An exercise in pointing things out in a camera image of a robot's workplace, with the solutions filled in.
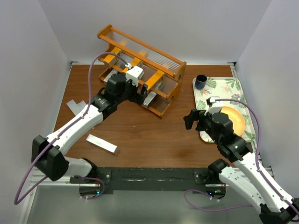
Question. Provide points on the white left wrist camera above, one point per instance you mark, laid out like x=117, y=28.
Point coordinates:
x=134, y=74

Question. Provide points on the chrome silver toothpaste box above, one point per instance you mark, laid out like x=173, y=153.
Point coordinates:
x=149, y=100

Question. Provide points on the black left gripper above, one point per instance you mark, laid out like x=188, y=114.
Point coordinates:
x=139, y=92

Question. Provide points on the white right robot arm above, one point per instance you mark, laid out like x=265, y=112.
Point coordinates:
x=275, y=206

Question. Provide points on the orange wooden three-tier shelf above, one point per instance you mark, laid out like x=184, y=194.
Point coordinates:
x=167, y=88

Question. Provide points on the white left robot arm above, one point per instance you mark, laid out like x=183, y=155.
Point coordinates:
x=48, y=154

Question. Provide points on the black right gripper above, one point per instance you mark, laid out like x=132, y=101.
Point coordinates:
x=198, y=120

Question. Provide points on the yellow round plate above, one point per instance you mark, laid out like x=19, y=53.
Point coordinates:
x=236, y=118

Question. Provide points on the dark blue cup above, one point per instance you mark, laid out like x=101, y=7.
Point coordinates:
x=200, y=81

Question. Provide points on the orange toothpaste box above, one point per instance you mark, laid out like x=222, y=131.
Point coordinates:
x=109, y=59
x=136, y=62
x=154, y=79

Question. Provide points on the floral patterned serving tray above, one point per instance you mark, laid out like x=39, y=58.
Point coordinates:
x=225, y=87

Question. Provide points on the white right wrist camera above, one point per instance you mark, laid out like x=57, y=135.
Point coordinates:
x=215, y=105

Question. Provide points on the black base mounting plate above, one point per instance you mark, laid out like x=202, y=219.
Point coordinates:
x=151, y=179

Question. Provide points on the aluminium frame rail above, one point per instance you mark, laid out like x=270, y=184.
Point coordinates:
x=36, y=175

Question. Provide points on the grey toothpaste box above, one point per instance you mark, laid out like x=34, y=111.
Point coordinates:
x=74, y=107

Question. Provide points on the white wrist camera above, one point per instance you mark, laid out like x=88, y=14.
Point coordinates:
x=134, y=74
x=215, y=105

